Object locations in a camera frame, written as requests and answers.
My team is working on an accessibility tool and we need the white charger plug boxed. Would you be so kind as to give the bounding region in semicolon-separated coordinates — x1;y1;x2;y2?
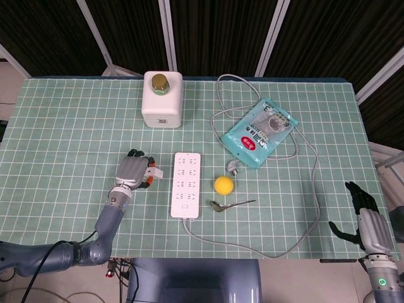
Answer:
145;167;164;180

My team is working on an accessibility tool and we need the white partition frame post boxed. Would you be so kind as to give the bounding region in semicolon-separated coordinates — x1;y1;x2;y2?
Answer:
158;0;177;72
75;0;115;68
254;0;291;76
355;47;404;105
0;44;32;78

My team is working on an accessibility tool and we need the white power strip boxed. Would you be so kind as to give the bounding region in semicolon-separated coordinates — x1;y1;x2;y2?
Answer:
170;152;202;219

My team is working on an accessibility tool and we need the green jar with gold lid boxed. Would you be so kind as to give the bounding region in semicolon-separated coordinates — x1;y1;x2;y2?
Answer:
150;73;171;95

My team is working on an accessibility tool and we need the teal plastic product bag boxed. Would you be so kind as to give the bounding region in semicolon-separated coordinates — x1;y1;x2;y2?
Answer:
220;97;300;170

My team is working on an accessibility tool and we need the grey power cable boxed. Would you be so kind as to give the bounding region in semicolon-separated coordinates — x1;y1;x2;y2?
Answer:
181;74;322;259

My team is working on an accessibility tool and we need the yellow ball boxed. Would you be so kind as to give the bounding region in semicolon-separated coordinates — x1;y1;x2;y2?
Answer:
213;175;235;196

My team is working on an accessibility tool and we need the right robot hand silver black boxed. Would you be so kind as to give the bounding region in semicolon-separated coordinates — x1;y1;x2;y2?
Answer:
328;181;397;254

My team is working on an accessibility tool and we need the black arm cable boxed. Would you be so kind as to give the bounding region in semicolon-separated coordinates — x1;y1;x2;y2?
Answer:
21;230;97;303

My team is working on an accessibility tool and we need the blue-grey robot torso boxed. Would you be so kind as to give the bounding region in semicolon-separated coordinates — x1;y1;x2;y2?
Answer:
126;258;263;303

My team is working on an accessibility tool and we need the white metal frame stand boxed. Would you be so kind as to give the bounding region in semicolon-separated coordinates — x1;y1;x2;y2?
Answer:
369;141;404;181

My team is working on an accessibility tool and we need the white ribbed plastic container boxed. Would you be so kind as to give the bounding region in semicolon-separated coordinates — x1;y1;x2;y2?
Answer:
141;70;184;129

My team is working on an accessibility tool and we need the green checked tablecloth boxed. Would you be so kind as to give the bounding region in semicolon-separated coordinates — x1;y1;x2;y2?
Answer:
0;76;400;260

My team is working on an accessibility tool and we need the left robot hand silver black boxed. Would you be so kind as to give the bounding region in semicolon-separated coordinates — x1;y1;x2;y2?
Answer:
114;148;157;191

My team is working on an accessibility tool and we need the metal spoon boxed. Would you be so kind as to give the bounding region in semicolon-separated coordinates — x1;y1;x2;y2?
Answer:
210;199;256;213

